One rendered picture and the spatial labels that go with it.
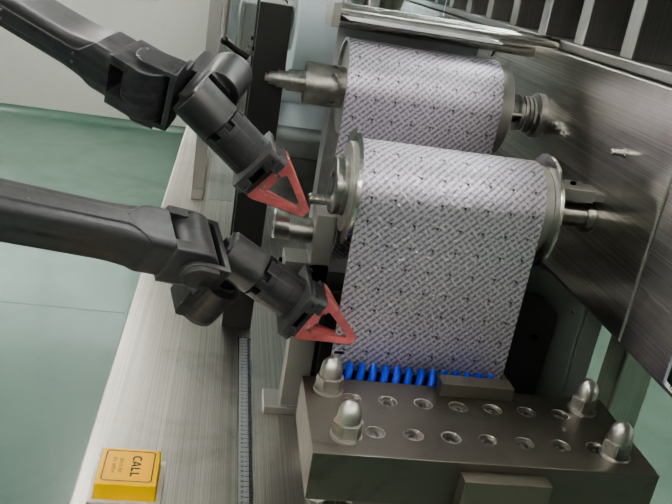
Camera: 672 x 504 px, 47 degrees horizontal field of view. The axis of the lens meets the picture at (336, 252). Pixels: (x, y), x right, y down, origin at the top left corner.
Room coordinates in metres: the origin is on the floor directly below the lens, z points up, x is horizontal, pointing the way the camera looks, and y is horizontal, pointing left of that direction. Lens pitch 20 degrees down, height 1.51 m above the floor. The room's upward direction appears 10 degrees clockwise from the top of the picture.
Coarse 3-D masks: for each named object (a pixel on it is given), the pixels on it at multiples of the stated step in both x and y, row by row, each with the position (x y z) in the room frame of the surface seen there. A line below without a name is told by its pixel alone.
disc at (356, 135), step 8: (352, 136) 0.98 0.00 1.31; (360, 136) 0.93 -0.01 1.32; (360, 144) 0.92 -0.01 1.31; (360, 152) 0.91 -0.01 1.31; (360, 160) 0.90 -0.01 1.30; (360, 168) 0.89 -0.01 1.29; (360, 176) 0.89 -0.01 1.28; (360, 184) 0.89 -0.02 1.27; (360, 192) 0.89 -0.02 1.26; (352, 208) 0.89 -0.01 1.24; (352, 216) 0.89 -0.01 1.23; (336, 224) 0.99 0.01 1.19; (352, 224) 0.89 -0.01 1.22; (344, 232) 0.92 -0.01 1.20; (344, 240) 0.91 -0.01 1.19
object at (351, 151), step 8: (352, 144) 0.95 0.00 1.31; (344, 152) 1.00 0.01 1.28; (352, 152) 0.94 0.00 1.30; (352, 160) 0.93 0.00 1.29; (352, 168) 0.92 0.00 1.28; (544, 168) 0.99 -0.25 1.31; (352, 176) 0.91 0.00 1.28; (352, 184) 0.90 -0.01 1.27; (552, 184) 0.96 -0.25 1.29; (352, 192) 0.90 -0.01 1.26; (552, 192) 0.95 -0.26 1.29; (352, 200) 0.90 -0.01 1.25; (552, 200) 0.95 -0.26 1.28; (552, 208) 0.94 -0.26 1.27; (344, 216) 0.92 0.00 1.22; (552, 216) 0.94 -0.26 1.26; (344, 224) 0.91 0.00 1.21; (544, 224) 0.94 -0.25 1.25; (544, 232) 0.94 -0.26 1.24; (544, 240) 0.95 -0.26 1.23
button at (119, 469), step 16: (112, 448) 0.79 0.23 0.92; (112, 464) 0.76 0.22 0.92; (128, 464) 0.76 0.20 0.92; (144, 464) 0.77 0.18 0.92; (160, 464) 0.79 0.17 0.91; (96, 480) 0.72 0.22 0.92; (112, 480) 0.73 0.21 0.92; (128, 480) 0.73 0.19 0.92; (144, 480) 0.74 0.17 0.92; (96, 496) 0.72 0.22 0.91; (112, 496) 0.72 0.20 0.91; (128, 496) 0.72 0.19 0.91; (144, 496) 0.73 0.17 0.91
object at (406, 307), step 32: (352, 256) 0.90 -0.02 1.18; (384, 256) 0.90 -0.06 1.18; (416, 256) 0.91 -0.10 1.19; (448, 256) 0.92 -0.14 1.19; (352, 288) 0.90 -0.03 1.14; (384, 288) 0.90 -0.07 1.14; (416, 288) 0.91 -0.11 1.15; (448, 288) 0.92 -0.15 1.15; (480, 288) 0.92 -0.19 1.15; (512, 288) 0.93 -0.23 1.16; (352, 320) 0.90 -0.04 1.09; (384, 320) 0.90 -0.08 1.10; (416, 320) 0.91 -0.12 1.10; (448, 320) 0.92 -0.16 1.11; (480, 320) 0.93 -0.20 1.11; (512, 320) 0.93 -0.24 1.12; (352, 352) 0.90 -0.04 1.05; (384, 352) 0.91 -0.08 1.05; (416, 352) 0.91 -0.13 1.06; (448, 352) 0.92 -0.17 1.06; (480, 352) 0.93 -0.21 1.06
